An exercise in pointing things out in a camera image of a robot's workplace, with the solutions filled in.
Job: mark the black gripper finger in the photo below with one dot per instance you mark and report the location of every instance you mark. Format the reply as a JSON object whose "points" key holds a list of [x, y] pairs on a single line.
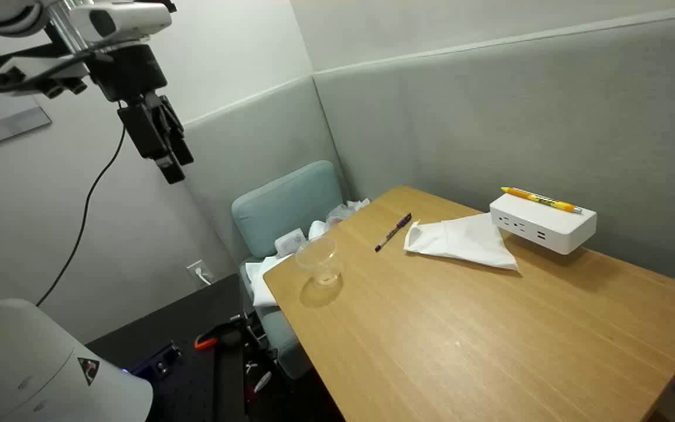
{"points": [[150, 140], [177, 132]]}

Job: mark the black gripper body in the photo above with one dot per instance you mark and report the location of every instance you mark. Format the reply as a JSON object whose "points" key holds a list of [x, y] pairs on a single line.
{"points": [[126, 70]]}

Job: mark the clear glass cup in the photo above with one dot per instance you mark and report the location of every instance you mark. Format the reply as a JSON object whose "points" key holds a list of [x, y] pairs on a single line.
{"points": [[318, 261]]}

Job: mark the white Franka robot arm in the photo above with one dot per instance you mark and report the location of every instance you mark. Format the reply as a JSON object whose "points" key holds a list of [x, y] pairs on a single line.
{"points": [[23, 365]]}

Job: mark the teal upholstered chair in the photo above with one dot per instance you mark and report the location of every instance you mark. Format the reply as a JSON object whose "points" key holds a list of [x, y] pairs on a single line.
{"points": [[282, 206]]}

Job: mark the crumpled white cloth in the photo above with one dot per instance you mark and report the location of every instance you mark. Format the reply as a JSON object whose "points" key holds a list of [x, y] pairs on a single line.
{"points": [[263, 272]]}

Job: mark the black device with blue light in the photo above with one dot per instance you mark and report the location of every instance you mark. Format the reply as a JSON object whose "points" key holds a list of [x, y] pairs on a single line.
{"points": [[152, 362]]}

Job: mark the black pen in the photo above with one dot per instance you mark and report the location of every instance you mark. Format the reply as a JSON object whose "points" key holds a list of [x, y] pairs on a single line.
{"points": [[391, 232]]}

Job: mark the white folded cloth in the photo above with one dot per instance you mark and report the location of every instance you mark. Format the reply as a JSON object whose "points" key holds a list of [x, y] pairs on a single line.
{"points": [[461, 238]]}

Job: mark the yellow pen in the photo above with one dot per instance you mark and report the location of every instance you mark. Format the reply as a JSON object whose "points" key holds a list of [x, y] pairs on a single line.
{"points": [[540, 199]]}

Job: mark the white power socket box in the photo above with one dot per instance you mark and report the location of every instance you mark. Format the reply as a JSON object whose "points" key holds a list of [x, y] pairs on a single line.
{"points": [[542, 223]]}

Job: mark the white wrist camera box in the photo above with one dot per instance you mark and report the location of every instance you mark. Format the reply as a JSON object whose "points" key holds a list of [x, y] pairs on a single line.
{"points": [[123, 21]]}

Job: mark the black mount bar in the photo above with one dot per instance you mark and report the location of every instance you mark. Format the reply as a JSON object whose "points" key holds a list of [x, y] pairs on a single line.
{"points": [[9, 78]]}

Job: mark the grey wall panel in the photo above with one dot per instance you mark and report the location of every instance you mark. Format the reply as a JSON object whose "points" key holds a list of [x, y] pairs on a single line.
{"points": [[1, 129]]}

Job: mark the white wall outlet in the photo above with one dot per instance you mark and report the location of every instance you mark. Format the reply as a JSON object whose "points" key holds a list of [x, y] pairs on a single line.
{"points": [[199, 272]]}

